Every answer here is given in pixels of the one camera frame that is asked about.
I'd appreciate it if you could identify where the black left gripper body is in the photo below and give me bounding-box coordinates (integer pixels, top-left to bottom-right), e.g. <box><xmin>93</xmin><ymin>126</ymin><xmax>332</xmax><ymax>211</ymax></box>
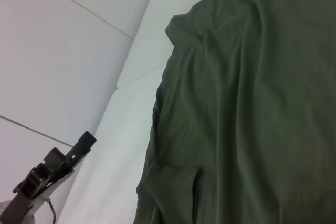
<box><xmin>0</xmin><ymin>165</ymin><xmax>76</xmax><ymax>224</ymax></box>

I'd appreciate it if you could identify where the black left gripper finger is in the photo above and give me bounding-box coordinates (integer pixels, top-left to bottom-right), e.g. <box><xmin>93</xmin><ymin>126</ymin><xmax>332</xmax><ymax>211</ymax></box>
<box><xmin>49</xmin><ymin>131</ymin><xmax>97</xmax><ymax>182</ymax></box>
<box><xmin>43</xmin><ymin>148</ymin><xmax>67</xmax><ymax>174</ymax></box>

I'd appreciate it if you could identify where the dark green FREE T-shirt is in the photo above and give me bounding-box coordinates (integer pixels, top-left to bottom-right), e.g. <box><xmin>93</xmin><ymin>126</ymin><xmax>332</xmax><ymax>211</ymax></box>
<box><xmin>133</xmin><ymin>0</ymin><xmax>336</xmax><ymax>224</ymax></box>

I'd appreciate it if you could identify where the left arm connector cable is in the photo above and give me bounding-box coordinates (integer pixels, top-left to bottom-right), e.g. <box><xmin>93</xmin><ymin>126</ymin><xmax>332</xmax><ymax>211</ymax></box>
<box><xmin>45</xmin><ymin>198</ymin><xmax>57</xmax><ymax>224</ymax></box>

